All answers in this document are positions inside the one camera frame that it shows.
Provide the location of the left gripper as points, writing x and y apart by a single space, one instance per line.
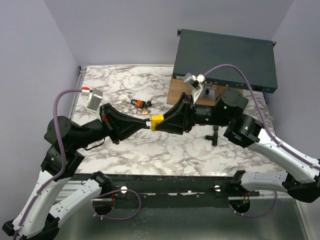
128 125

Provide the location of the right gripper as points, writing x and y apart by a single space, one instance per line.
177 124

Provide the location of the yellow padlock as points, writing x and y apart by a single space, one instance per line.
155 120

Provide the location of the brass padlock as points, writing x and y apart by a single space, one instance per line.
143 111

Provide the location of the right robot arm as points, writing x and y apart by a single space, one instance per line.
300 177

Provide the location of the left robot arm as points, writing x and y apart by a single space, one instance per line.
41 217

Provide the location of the orange padlock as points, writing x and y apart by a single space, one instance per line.
138 103

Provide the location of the black T-shaped tool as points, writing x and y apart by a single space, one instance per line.
213 138

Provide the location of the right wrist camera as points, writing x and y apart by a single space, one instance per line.
195 84

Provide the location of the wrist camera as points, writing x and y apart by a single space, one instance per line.
94 98
195 84

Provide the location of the grey lock mount bracket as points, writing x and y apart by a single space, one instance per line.
208 91

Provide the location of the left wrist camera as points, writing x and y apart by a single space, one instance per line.
94 98

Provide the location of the aluminium side rail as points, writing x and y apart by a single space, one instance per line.
79 83

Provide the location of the dark green network switch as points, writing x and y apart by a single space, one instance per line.
200 51

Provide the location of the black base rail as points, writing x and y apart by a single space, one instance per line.
156 191

